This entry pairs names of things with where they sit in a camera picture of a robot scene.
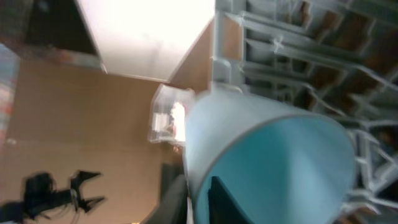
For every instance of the grey dishwasher rack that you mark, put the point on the grey dishwasher rack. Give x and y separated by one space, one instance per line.
336 58

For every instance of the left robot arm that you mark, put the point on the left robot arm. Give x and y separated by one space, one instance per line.
40 195

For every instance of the light blue plastic cup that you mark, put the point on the light blue plastic cup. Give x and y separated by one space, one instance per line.
278 163

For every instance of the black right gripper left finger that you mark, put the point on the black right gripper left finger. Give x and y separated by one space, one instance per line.
172 206

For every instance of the white napkin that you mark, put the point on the white napkin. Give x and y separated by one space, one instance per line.
178 115

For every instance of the clear plastic waste bin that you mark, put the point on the clear plastic waste bin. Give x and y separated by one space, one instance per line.
161 121

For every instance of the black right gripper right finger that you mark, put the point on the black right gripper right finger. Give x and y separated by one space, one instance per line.
222 207

